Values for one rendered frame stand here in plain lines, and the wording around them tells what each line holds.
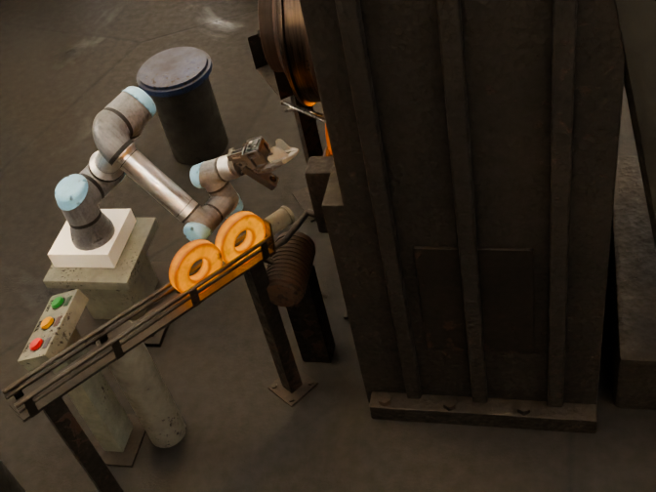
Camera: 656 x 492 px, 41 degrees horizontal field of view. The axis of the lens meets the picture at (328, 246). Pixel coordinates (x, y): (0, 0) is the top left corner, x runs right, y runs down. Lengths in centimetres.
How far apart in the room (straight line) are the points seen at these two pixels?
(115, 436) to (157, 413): 19
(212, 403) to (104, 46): 254
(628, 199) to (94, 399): 183
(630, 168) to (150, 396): 177
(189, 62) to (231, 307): 109
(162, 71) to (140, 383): 153
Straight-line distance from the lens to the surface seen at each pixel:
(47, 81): 484
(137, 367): 260
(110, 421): 286
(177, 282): 231
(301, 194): 356
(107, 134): 264
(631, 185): 311
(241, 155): 257
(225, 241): 235
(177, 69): 371
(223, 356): 308
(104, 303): 326
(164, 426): 283
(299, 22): 221
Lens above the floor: 232
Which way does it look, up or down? 44 degrees down
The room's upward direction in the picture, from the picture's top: 14 degrees counter-clockwise
